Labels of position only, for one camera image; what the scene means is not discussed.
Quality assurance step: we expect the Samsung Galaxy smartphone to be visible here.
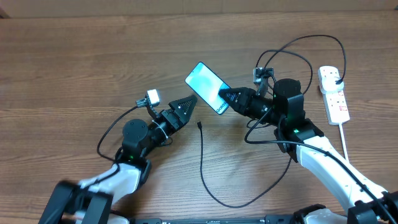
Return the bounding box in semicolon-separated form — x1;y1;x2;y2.
185;62;230;115

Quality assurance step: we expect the black USB charging cable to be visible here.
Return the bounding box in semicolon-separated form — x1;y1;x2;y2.
197;34;348;209

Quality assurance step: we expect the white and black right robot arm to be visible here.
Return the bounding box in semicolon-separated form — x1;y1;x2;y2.
219;78;397;223

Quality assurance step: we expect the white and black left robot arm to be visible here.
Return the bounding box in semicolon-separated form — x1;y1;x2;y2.
39;90;197;224

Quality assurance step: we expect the white charger plug adapter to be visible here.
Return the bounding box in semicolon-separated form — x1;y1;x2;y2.
320;70;345;94

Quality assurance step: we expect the white power strip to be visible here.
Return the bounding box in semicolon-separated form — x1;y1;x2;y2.
317;65;351;126

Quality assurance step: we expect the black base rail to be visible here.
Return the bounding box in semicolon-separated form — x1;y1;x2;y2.
130;215;301;224

